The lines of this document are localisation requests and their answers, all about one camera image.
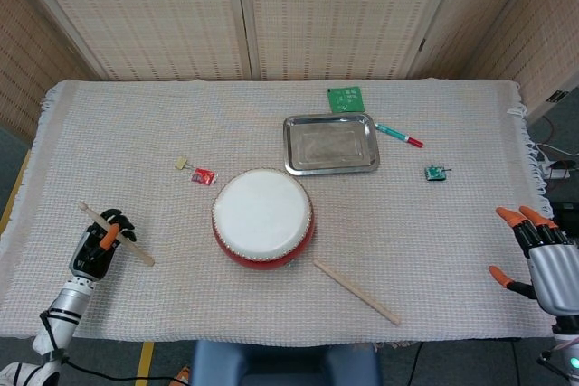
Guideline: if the black box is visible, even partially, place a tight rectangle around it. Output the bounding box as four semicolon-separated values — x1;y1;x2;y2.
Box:
549;200;579;238

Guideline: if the red and white drum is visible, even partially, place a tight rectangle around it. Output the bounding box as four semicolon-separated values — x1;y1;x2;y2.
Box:
211;168;316;271

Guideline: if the rectangular metal tray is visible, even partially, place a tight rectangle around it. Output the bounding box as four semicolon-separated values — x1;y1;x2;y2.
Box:
282;113;381;177

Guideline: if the green marker with red cap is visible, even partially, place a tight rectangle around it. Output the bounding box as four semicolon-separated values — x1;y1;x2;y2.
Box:
374;122;425;149

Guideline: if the blue padded seat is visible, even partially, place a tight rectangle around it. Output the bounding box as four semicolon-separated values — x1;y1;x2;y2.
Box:
189;340;384;386

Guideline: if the white power strip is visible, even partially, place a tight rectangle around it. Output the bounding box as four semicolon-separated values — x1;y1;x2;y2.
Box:
540;160;572;181

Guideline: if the green circuit board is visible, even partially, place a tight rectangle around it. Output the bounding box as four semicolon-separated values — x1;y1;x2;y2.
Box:
327;86;366;114

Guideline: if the small green toy tank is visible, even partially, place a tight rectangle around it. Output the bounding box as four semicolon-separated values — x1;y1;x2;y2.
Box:
423;164;453;183

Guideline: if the beige woven tablecloth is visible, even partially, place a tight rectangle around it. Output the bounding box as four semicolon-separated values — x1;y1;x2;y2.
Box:
0;79;566;342

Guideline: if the white cable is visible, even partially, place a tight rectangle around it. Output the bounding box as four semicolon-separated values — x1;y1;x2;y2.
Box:
536;142;579;161

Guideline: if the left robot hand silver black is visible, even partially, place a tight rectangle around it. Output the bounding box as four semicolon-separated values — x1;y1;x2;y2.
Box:
68;208;138;282

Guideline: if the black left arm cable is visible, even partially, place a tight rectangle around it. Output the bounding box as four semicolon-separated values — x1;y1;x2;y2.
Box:
40;308;182;382

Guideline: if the small red packet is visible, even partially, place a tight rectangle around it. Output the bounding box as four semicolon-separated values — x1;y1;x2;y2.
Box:
189;167;217;186

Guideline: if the woven folding screen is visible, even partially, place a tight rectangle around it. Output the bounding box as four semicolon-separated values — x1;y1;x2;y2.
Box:
0;0;579;143

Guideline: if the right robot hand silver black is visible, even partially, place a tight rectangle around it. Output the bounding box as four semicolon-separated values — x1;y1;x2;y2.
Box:
488;205;579;317

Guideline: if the red cable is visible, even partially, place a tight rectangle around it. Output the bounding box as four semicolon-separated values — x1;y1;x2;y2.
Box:
540;114;556;146

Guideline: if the wooden drumstick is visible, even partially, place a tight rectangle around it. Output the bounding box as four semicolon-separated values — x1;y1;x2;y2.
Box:
313;259;403;326
78;201;156;268

